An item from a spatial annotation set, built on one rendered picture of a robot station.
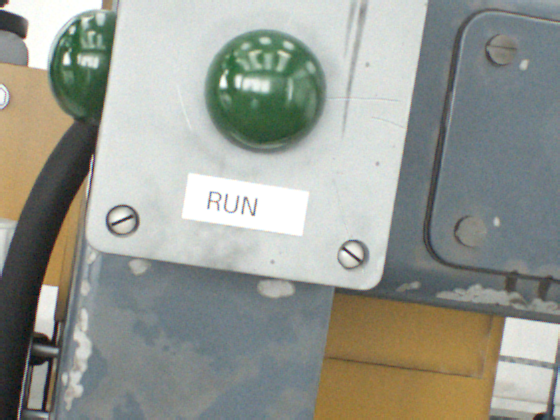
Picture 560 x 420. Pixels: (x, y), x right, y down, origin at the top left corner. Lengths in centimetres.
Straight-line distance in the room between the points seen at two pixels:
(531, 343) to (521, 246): 563
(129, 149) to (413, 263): 11
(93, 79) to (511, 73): 13
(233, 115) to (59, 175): 9
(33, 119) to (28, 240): 37
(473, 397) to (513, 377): 531
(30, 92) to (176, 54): 43
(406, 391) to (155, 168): 40
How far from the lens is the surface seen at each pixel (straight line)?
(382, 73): 30
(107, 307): 34
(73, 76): 30
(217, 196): 30
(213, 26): 30
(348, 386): 67
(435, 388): 68
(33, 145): 72
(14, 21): 80
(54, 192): 36
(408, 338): 62
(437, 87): 36
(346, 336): 61
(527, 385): 603
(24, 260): 36
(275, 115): 28
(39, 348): 59
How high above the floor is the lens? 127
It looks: 3 degrees down
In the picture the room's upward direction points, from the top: 9 degrees clockwise
